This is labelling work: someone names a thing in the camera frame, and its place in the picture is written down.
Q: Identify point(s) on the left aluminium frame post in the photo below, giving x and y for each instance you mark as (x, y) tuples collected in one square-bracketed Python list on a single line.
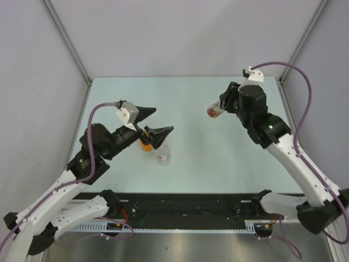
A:
[(63, 34)]

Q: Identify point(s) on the red label clear bottle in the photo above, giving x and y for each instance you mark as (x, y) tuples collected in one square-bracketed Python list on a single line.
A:
[(215, 110)]

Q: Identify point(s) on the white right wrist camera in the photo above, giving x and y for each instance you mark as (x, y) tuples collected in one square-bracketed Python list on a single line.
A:
[(252, 76)]

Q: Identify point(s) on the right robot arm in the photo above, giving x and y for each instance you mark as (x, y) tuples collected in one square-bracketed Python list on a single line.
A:
[(323, 201)]

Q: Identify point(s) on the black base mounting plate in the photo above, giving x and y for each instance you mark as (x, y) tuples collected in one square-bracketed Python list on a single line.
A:
[(189, 210)]

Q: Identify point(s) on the right aluminium frame post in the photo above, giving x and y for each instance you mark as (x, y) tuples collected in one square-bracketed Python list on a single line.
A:
[(309, 30)]

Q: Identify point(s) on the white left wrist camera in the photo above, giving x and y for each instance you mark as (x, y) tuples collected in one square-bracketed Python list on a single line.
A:
[(127, 112)]

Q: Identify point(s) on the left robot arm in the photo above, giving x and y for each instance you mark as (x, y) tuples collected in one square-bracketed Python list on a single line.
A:
[(37, 227)]

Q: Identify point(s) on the white slotted cable duct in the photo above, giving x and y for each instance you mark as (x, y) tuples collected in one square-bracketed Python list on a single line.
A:
[(104, 227)]

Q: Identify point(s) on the orange juice bottle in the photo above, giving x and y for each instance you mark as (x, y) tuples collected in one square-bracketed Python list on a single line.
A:
[(146, 147)]

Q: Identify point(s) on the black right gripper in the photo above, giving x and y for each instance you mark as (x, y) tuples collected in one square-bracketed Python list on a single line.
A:
[(227, 97)]

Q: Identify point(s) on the clear water bottle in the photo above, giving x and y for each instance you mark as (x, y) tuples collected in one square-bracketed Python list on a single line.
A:
[(163, 154)]

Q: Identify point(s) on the aluminium frame post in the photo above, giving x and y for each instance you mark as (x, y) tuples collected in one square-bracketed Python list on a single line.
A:
[(63, 34), (309, 30)]

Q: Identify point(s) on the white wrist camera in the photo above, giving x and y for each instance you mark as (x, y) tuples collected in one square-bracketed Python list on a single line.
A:
[(127, 112), (252, 76)]

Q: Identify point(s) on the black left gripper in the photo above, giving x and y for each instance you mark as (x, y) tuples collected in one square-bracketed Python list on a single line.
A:
[(155, 135)]

